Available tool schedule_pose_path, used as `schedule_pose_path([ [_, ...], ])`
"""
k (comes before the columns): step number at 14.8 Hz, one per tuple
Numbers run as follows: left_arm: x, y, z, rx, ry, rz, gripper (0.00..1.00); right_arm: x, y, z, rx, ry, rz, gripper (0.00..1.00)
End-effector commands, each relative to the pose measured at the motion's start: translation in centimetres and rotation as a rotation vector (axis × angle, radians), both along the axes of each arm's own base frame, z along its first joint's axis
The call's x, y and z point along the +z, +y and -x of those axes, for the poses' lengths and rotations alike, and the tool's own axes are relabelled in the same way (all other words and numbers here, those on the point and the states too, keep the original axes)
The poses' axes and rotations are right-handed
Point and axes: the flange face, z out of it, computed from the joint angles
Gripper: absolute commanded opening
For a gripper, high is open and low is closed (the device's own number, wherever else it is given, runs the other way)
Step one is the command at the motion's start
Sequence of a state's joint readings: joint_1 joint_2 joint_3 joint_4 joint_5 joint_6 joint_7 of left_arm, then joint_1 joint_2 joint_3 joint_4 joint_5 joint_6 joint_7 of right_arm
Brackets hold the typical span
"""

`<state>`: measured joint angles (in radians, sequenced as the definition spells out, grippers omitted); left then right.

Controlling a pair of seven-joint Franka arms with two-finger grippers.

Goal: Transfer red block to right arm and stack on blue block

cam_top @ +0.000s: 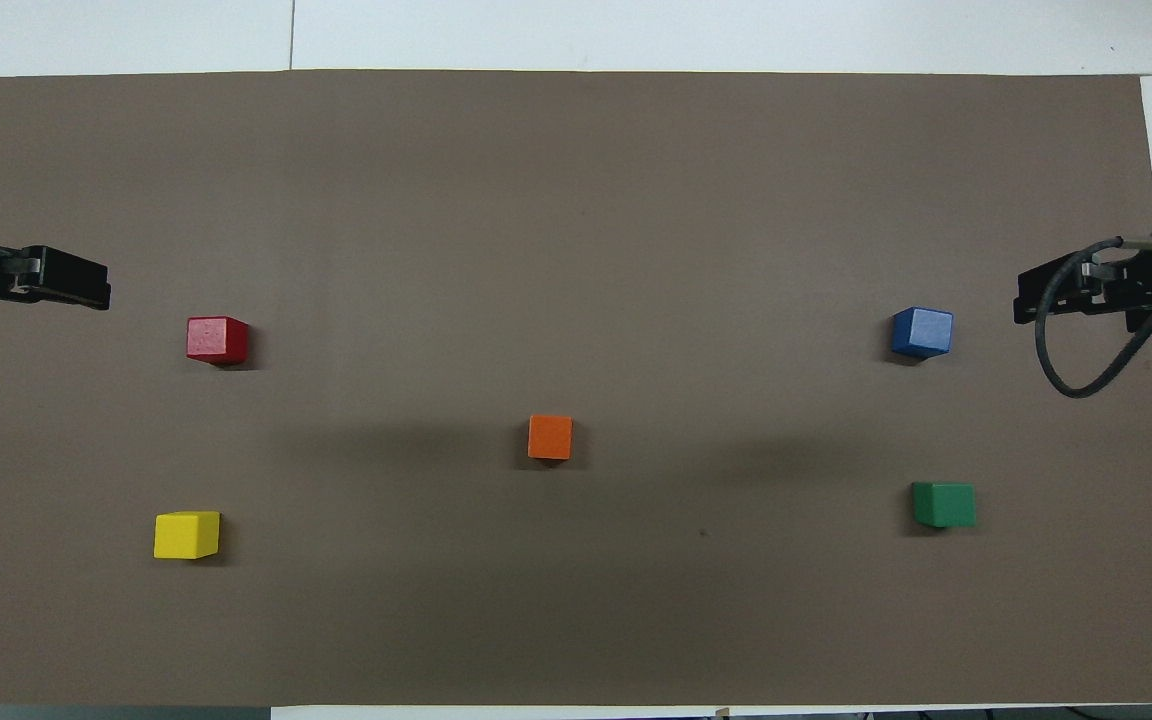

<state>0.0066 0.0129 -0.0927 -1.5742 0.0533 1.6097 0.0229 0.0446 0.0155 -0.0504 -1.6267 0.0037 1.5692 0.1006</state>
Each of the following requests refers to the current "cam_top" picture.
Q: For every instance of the red wooden block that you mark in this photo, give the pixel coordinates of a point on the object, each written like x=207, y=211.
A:
x=216, y=340

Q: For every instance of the blue wooden block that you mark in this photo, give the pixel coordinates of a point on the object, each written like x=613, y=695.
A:
x=922, y=332

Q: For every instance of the green wooden block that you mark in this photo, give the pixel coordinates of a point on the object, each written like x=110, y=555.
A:
x=944, y=505

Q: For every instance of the yellow wooden block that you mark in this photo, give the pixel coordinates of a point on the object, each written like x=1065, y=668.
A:
x=186, y=535

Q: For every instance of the orange wooden block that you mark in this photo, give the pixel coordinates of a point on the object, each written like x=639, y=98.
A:
x=550, y=437

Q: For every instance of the brown table mat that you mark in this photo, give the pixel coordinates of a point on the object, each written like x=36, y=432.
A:
x=576, y=200

